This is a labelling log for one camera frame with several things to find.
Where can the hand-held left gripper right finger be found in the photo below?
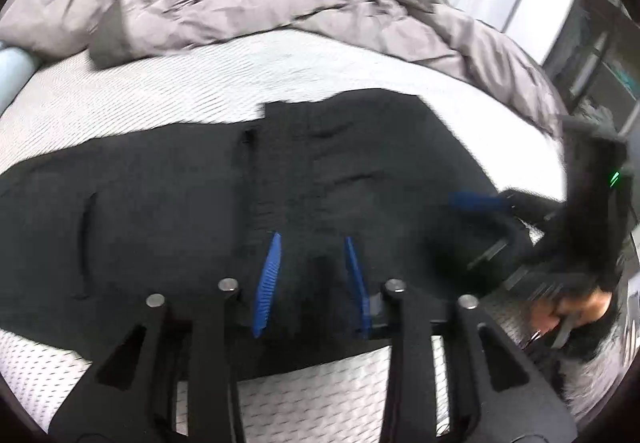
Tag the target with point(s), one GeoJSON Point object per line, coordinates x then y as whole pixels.
{"type": "Point", "coordinates": [357, 284]}

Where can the black pants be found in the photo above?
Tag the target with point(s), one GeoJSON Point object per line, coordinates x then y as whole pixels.
{"type": "Point", "coordinates": [175, 203]}

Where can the white mesh mattress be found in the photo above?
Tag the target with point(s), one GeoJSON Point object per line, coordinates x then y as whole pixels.
{"type": "Point", "coordinates": [150, 88]}

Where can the dark glass cabinet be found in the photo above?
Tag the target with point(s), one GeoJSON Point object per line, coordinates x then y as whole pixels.
{"type": "Point", "coordinates": [600, 48]}

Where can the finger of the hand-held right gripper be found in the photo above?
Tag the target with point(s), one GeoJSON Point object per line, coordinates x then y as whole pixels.
{"type": "Point", "coordinates": [492, 250]}
{"type": "Point", "coordinates": [466, 201]}

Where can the light blue pillow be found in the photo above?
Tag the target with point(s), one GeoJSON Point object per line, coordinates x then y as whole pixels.
{"type": "Point", "coordinates": [12, 70]}

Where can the person's right forearm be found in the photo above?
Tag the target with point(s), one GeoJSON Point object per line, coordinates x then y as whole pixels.
{"type": "Point", "coordinates": [595, 368]}

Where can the person's right hand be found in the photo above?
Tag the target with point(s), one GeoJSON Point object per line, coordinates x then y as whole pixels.
{"type": "Point", "coordinates": [575, 309]}

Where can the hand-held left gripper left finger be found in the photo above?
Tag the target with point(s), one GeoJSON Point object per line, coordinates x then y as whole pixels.
{"type": "Point", "coordinates": [267, 284]}

